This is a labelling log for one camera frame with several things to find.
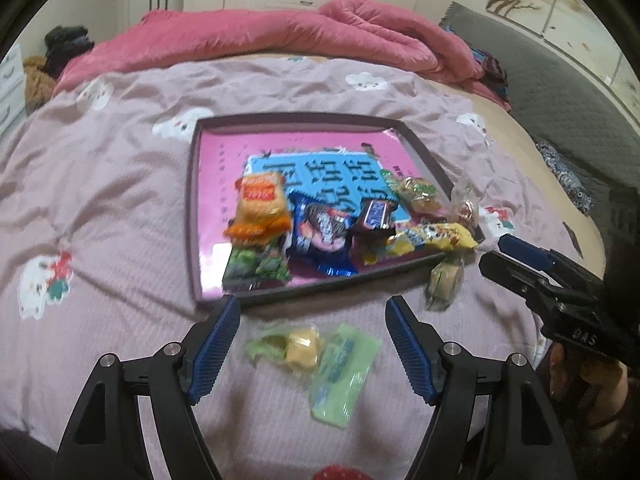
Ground yellow cow bread packet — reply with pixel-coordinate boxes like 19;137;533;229
360;222;477;266

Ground green pea snack packet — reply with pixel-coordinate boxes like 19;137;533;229
222;245;292;292

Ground brown Snickers bar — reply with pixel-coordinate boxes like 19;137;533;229
349;197;398;236

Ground clear green pastry packet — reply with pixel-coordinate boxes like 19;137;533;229
390;177;442;216

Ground blue Oreo packet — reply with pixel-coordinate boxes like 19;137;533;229
288;191;358;276

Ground orange rice cracker packet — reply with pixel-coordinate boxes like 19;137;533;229
224;171;292;246

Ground clear red snack packet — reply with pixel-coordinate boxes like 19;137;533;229
448;178;480;232

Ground person's right hand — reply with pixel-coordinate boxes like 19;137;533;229
548;342;639;444

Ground black smartphone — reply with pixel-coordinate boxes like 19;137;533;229
562;221;584;258

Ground light green mooncake packet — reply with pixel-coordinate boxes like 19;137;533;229
244;323;382;429

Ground clear wrapped pastry packet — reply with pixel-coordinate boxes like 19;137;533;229
425;254;464;311

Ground dark patterned pillow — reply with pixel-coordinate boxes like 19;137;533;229
535;140;593;216

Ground grey padded headboard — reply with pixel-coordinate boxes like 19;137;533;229
440;2;639;188

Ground pink Chinese workbook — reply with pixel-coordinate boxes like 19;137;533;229
192;127;447;298

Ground shallow dark cardboard box tray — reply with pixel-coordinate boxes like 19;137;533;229
186;113;484;308

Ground folded colourful clothes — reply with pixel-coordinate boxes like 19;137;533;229
423;25;511;110

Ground pink quilt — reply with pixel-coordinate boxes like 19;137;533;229
54;0;510;108

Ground brown plush toy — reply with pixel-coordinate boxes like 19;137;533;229
23;55;56;113

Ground white drawer cabinet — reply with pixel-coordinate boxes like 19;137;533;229
0;42;26;134

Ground pile of dark clothes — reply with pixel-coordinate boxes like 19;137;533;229
43;25;94;79

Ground flower tree wall painting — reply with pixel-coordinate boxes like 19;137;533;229
486;0;639;116

